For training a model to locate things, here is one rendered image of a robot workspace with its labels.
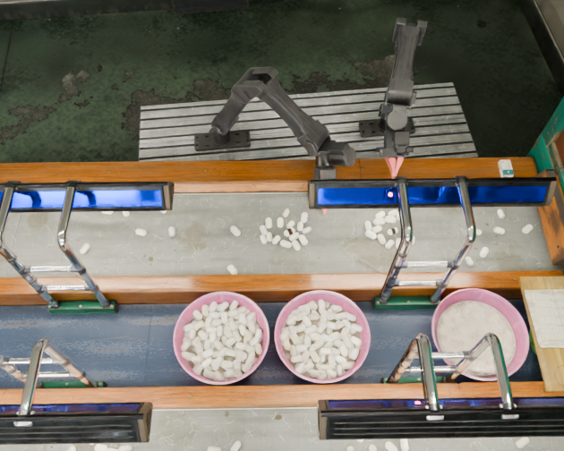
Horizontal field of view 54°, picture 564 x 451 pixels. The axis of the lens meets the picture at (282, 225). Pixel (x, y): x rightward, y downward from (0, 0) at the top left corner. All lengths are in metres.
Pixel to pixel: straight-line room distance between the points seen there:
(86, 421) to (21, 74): 2.55
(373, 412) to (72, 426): 0.60
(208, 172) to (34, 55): 1.94
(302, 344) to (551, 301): 0.72
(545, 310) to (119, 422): 1.17
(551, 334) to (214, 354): 0.94
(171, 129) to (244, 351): 0.90
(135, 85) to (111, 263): 1.64
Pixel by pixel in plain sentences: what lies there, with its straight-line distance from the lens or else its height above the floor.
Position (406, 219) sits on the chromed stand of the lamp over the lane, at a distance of 1.36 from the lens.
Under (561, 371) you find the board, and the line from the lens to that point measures 1.71.
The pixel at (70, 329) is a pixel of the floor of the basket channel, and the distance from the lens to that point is 1.80.
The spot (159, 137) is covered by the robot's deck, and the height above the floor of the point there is 0.66.
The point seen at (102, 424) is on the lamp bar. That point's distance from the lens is 1.24.
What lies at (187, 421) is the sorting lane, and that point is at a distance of 1.57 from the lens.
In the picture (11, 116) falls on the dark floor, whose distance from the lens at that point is 3.32.
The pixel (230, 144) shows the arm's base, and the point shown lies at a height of 0.68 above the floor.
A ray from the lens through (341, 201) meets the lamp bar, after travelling 1.43.
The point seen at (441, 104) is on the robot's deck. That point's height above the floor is 0.67.
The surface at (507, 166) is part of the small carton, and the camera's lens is 1.97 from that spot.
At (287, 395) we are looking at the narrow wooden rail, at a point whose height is 0.76.
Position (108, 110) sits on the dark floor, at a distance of 3.16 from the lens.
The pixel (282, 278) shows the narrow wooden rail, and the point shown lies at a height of 0.76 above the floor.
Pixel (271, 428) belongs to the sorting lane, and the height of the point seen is 0.74.
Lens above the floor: 2.27
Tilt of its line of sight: 60 degrees down
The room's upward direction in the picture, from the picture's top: straight up
